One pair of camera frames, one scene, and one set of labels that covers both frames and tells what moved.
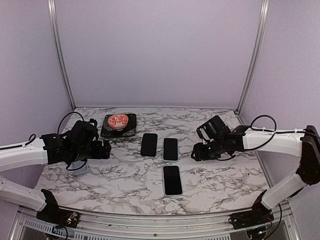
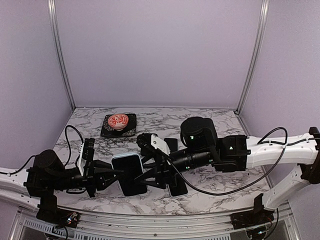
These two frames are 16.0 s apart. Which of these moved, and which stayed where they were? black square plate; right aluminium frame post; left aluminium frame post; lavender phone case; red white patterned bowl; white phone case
Moved: white phone case; lavender phone case
Stayed: black square plate; right aluminium frame post; red white patterned bowl; left aluminium frame post
